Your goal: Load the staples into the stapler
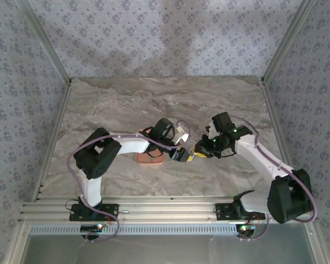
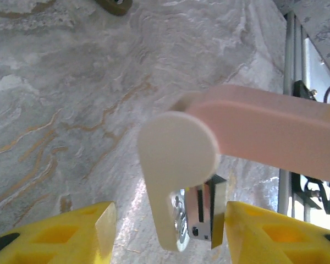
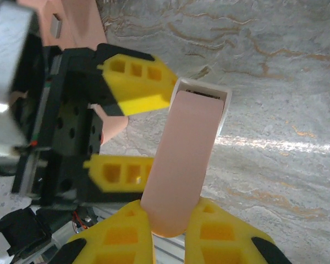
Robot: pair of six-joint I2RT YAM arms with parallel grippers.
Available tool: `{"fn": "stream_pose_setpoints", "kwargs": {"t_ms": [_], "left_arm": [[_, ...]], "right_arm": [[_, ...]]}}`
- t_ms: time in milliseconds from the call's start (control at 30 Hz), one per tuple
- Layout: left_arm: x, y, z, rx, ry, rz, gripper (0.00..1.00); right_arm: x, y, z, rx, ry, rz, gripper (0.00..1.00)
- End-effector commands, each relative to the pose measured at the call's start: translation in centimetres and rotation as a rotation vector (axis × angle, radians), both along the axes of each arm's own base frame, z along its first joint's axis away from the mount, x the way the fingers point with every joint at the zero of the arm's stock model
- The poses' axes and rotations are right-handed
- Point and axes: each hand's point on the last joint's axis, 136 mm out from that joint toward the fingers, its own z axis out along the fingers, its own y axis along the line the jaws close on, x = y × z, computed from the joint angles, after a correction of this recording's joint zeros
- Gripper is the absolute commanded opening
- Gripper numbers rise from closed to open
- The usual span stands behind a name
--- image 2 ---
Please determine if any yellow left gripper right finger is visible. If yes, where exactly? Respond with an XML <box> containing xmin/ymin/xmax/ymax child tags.
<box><xmin>224</xmin><ymin>200</ymin><xmax>330</xmax><ymax>264</ymax></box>

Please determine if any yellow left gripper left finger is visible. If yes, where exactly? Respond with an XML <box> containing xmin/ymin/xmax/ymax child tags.
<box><xmin>0</xmin><ymin>201</ymin><xmax>118</xmax><ymax>264</ymax></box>

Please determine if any grey staple strip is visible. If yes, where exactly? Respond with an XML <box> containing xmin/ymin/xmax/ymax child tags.
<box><xmin>210</xmin><ymin>175</ymin><xmax>228</xmax><ymax>250</ymax></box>

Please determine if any pink and white stapler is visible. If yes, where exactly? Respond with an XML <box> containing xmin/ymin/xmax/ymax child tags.
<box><xmin>137</xmin><ymin>84</ymin><xmax>330</xmax><ymax>252</ymax></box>

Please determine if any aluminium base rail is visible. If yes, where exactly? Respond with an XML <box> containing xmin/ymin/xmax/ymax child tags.
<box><xmin>282</xmin><ymin>10</ymin><xmax>313</xmax><ymax>222</ymax></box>

